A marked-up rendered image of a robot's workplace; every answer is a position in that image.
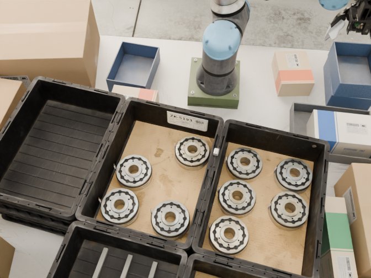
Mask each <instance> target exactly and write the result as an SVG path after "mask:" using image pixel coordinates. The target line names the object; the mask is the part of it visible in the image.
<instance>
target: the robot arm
mask: <svg viewBox="0 0 371 278"><path fill-rule="evenodd" d="M354 1H356V2H355V3H351V5H350V6H348V7H347V8H345V9H344V10H343V11H341V12H339V13H338V14H337V15H336V16H335V18H334V19H333V21H332V23H331V25H330V26H329V28H328V30H327V32H326V35H325V41H326V40H327V39H328V38H330V37H331V39H332V40H334V39H336V38H337V36H338V33H339V31H340V30H341V29H342V28H343V27H344V26H345V24H346V22H345V20H346V19H347V20H348V21H349V22H348V26H347V29H346V32H347V35H348V33H349V31H351V32H353V31H355V32H356V33H360V32H361V34H362V35H368V33H369V34H370V39H371V0H354ZM348 2H349V0H319V3H320V4H321V6H322V7H323V8H325V9H327V10H339V9H341V8H343V7H344V6H346V5H347V4H348ZM210 8H211V12H212V16H213V20H212V22H211V24H210V25H209V26H208V27H207V28H206V30H205V32H204V35H203V41H202V43H203V52H202V63H201V65H200V66H199V68H198V70H197V73H196V82H197V85H198V87H199V88H200V90H202V91H203V92H204V93H206V94H209V95H212V96H223V95H227V94H229V93H231V92H232V91H233V90H234V89H235V87H236V85H237V80H238V74H237V70H236V67H235V64H236V57H237V53H238V50H239V47H240V43H241V40H242V37H243V34H244V32H245V29H246V25H247V23H248V21H249V18H250V5H249V2H248V1H247V0H211V2H210ZM348 27H349V29H348Z"/></svg>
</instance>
